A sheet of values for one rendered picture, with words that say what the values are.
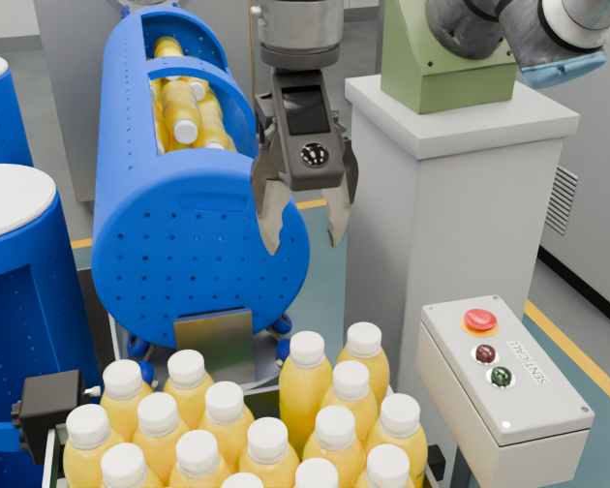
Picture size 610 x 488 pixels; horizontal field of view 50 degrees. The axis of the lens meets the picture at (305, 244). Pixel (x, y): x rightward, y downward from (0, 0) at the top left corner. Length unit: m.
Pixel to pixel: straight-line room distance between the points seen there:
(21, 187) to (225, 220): 0.53
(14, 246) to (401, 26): 0.75
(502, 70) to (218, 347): 0.72
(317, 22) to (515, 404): 0.41
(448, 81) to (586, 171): 1.49
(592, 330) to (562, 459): 1.95
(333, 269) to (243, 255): 1.92
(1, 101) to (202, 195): 1.19
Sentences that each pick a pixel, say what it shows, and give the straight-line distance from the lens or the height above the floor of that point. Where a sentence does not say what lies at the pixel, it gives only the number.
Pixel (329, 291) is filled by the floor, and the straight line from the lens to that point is 2.64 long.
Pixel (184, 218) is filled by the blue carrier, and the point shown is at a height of 1.17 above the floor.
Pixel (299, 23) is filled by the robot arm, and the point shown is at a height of 1.44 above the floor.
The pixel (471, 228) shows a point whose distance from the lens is 1.26.
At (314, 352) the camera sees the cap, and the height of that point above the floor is 1.08.
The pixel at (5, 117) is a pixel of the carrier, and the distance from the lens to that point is 1.96.
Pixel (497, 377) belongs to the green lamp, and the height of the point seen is 1.11.
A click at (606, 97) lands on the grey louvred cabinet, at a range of 2.53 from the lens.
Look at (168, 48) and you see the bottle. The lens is 1.51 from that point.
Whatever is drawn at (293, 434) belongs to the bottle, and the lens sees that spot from 0.82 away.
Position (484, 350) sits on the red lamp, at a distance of 0.73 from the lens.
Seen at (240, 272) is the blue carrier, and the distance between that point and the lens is 0.88.
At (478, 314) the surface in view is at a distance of 0.77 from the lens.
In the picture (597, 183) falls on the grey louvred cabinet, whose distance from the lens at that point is 2.60.
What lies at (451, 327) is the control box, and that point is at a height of 1.10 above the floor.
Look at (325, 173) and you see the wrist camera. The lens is 0.54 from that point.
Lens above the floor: 1.58
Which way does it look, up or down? 33 degrees down
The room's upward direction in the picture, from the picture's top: straight up
